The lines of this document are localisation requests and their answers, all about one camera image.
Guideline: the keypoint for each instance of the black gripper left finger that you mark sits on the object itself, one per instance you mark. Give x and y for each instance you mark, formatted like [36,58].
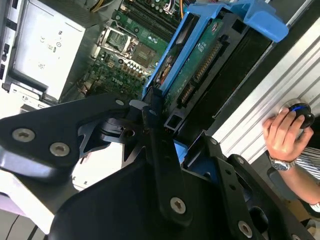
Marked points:
[162,162]

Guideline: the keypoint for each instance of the hard disk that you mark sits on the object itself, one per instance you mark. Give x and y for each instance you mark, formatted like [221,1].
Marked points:
[212,62]

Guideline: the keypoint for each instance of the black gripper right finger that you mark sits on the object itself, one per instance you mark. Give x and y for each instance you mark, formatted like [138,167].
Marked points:
[225,180]

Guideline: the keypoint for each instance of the person's hand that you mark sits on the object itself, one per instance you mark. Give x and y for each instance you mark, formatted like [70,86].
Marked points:
[282,135]

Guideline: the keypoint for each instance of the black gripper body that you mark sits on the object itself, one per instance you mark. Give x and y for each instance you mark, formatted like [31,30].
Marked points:
[112,207]

